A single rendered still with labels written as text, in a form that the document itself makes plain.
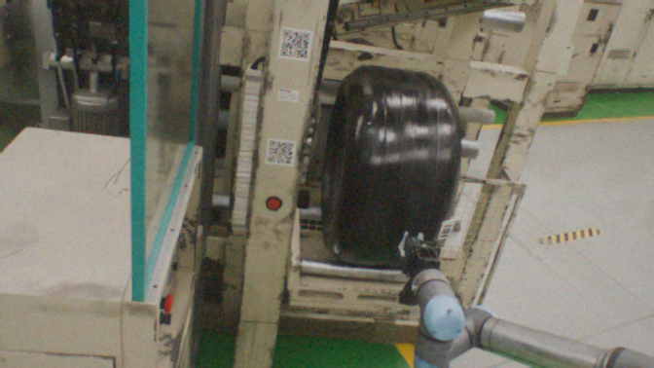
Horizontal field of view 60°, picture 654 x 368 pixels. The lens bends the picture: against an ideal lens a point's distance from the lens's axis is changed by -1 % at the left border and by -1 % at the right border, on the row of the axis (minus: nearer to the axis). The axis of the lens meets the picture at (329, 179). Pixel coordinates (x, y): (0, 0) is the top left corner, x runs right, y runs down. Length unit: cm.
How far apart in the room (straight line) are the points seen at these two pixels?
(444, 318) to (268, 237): 68
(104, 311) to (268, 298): 89
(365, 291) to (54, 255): 90
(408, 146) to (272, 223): 47
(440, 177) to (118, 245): 75
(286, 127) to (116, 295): 70
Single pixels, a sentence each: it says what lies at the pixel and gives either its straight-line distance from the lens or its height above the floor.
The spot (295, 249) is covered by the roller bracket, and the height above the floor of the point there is 95.
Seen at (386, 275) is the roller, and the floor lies 91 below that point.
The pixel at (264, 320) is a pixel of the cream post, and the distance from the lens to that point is 184.
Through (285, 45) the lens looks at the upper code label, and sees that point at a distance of 139.
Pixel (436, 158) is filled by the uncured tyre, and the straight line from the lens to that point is 138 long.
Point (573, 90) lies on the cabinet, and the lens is 637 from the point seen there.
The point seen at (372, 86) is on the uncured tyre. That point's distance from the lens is 144.
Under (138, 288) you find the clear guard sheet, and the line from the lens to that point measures 91.
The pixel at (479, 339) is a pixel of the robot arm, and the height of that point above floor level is 108.
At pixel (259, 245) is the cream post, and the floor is 91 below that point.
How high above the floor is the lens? 189
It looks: 28 degrees down
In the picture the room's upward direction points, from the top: 10 degrees clockwise
